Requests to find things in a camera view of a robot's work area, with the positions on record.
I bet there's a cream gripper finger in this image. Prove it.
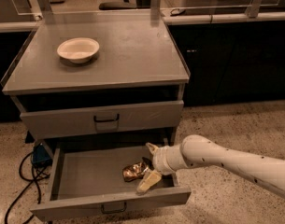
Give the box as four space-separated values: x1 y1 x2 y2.
146 142 159 155
136 170 162 193

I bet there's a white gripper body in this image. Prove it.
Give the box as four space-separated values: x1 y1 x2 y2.
152 146 179 175

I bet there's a grey upper drawer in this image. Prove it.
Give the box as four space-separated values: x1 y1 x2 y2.
21 101 183 139

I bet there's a black floor cable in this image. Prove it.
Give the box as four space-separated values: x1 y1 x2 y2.
4 151 50 224

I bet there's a blue power box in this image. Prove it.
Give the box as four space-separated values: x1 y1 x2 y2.
31 145 52 168

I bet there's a black upper drawer handle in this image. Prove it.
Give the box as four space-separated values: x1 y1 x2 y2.
93 113 120 123

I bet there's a black drawer handle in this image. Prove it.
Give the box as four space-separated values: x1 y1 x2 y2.
101 202 127 215
93 113 120 123

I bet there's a grey open middle drawer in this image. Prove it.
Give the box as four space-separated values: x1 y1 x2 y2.
31 144 191 221

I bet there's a crushed orange can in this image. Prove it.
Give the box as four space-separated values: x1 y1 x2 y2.
122 161 150 182

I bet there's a dark back counter cabinet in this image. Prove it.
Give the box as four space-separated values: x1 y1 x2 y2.
168 21 285 106

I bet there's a grey drawer cabinet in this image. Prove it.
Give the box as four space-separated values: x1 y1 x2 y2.
0 9 192 147

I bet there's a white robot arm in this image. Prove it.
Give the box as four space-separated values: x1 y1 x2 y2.
136 135 285 199

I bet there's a black middle drawer handle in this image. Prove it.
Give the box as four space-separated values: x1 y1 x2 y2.
101 202 127 215

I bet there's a white paper bowl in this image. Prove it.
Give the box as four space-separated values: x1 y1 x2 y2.
57 37 100 63

